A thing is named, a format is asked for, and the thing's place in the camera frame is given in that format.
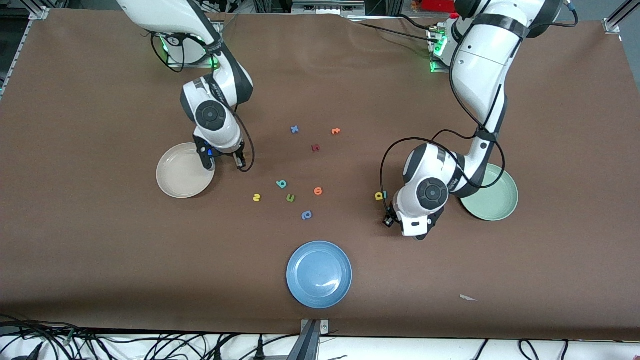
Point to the blue foam letter a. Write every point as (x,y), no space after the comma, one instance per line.
(306,216)

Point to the red box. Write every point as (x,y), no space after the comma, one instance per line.
(440,5)

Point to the aluminium corner bracket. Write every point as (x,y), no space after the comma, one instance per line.
(40,13)
(612,26)

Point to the beige brown round plate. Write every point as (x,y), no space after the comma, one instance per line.
(182,177)

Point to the grey metal table bracket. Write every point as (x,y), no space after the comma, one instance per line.
(312,332)

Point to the white paper scrap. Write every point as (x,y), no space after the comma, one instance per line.
(466,298)

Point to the blue round plate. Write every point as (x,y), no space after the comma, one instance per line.
(319,275)

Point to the black power plug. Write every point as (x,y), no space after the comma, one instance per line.
(260,349)

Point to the pale green round plate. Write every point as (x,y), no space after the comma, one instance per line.
(495,205)

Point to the grey power strip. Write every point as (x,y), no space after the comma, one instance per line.
(327,7)

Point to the teal foam letter b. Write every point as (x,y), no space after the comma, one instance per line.
(281,184)

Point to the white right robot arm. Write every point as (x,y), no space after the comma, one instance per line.
(165,12)

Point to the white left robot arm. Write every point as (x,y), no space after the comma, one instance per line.
(480,65)

